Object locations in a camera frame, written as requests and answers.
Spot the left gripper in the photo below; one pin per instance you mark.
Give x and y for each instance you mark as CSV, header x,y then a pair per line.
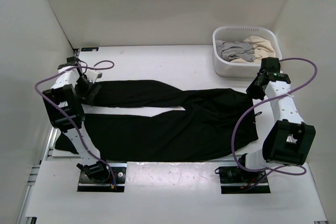
x,y
88,95

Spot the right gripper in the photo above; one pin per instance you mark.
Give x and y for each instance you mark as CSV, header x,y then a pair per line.
x,y
252,93

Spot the black trousers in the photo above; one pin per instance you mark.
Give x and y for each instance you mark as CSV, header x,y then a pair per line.
x,y
199,125

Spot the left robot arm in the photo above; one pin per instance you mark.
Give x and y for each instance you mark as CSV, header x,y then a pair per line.
x,y
63,103

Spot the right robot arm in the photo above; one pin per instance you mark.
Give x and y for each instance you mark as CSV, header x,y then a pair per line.
x,y
290,139

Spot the small dark label sticker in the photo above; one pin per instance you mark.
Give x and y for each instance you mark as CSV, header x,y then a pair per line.
x,y
89,49

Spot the beige garment in basket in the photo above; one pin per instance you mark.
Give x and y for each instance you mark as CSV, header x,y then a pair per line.
x,y
262,49

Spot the grey garment in basket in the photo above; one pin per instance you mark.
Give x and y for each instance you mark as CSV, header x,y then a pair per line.
x,y
230,51

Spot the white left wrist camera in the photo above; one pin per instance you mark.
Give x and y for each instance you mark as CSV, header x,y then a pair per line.
x,y
93,75

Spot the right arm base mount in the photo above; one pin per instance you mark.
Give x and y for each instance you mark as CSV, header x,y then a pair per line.
x,y
234,180

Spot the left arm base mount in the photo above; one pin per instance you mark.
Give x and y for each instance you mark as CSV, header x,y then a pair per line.
x,y
104,182

